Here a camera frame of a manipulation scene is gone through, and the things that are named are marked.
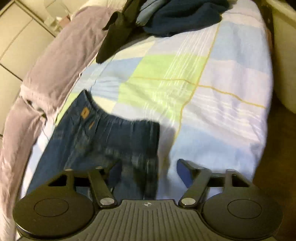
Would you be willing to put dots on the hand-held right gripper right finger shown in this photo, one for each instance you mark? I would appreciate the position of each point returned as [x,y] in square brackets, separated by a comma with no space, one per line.
[182,169]

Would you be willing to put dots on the navy blue garment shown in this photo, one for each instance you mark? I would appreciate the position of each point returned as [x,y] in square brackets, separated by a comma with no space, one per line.
[189,18]

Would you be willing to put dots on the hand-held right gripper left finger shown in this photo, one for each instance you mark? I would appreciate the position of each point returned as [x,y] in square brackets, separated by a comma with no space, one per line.
[101,185]

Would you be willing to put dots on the white round lidded bin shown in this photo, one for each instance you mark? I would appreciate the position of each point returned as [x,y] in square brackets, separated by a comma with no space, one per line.
[286,58]

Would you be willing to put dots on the light blue cloth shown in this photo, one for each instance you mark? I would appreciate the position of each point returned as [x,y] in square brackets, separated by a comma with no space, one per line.
[148,11]

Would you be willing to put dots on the blue denim jeans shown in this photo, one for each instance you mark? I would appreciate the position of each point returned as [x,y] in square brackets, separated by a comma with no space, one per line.
[92,139]

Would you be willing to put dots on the purple and pink blanket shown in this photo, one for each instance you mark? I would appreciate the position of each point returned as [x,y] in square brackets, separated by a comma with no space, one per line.
[57,58]

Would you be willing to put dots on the checked pastel bed sheet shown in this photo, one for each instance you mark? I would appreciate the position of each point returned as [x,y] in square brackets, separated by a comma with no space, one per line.
[208,69]

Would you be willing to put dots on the white wardrobe doors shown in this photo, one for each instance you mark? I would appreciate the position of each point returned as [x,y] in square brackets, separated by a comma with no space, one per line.
[18,34]

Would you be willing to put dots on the black pants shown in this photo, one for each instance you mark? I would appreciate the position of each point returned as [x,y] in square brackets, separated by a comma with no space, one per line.
[115,34]

